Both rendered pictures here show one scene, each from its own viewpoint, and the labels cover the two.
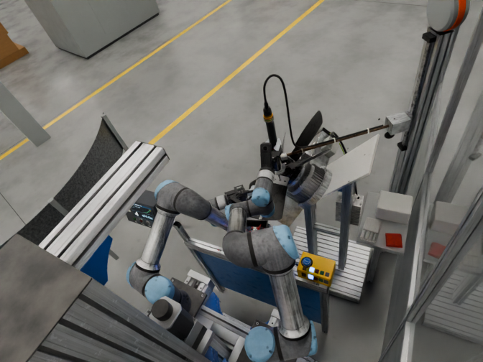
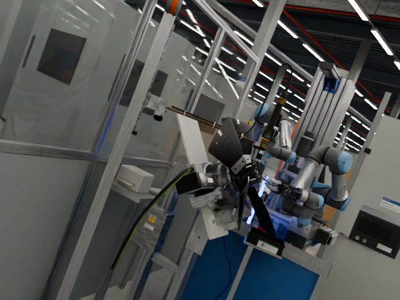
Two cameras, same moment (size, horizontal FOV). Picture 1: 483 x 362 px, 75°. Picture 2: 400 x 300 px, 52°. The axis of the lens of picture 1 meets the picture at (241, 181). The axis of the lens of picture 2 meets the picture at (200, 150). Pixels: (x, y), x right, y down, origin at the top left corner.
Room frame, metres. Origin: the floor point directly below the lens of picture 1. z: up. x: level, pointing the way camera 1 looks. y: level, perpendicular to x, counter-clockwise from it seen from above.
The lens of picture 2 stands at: (3.19, -1.06, 1.38)
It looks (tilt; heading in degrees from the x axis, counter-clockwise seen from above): 4 degrees down; 166
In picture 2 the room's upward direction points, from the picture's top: 22 degrees clockwise
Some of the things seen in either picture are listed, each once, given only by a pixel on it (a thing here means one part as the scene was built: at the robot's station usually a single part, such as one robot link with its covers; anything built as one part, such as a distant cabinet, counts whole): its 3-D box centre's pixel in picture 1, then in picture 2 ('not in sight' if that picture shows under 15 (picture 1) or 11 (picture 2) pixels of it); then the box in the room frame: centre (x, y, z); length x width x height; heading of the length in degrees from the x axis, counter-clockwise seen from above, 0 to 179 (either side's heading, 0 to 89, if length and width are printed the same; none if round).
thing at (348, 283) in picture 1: (325, 261); not in sight; (1.06, -0.44, 0.04); 0.62 x 0.46 x 0.08; 52
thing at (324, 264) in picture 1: (316, 269); not in sight; (0.61, -0.21, 1.02); 0.16 x 0.10 x 0.11; 52
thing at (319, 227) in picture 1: (327, 229); (166, 263); (1.05, -0.46, 0.56); 0.19 x 0.04 x 0.04; 52
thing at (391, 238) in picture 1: (394, 239); not in sight; (0.70, -0.68, 0.87); 0.08 x 0.08 x 0.02; 63
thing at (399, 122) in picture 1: (398, 123); (156, 103); (1.04, -0.83, 1.36); 0.10 x 0.07 x 0.08; 87
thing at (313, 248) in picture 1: (311, 232); (176, 290); (1.12, -0.37, 0.46); 0.09 x 0.04 x 0.91; 142
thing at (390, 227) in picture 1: (384, 221); (140, 191); (0.83, -0.70, 0.85); 0.36 x 0.24 x 0.03; 142
